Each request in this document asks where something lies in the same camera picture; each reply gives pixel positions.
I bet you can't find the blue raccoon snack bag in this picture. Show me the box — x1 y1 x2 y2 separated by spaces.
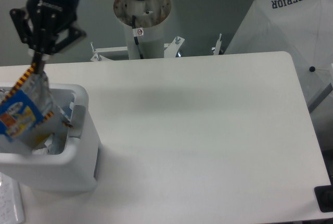
1 62 73 142

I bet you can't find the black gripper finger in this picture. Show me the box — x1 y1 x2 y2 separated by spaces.
9 8 43 73
39 25 86 74

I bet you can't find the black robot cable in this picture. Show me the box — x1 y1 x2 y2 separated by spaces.
131 15 144 60

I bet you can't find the crushed clear plastic bottle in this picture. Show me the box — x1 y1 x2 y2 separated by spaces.
48 101 74 155

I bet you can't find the white metal bracket middle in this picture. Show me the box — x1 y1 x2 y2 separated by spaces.
164 36 185 58

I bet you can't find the white plastic trash can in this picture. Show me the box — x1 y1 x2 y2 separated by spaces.
1 84 103 192

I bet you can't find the yellow trash piece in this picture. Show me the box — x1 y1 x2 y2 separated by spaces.
36 135 50 147

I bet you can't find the white metal bracket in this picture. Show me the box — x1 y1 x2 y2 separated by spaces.
211 33 224 55
90 42 129 62
164 36 185 58

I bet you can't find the handwritten paper sheet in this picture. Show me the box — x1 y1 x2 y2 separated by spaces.
1 173 25 223

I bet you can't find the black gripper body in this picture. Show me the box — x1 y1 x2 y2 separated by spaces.
26 0 80 34

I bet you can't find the white crumpled tissue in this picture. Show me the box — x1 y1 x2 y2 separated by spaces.
32 143 53 155

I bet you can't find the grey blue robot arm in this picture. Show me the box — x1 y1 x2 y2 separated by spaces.
9 0 144 74

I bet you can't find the white metal bracket left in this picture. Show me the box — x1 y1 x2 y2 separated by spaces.
90 42 129 62

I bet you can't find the white superior umbrella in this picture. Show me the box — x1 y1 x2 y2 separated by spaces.
226 0 332 108

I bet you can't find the white metal bracket right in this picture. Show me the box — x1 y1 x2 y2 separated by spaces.
211 33 224 55

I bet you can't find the black device at edge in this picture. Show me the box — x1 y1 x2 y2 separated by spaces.
314 185 332 213

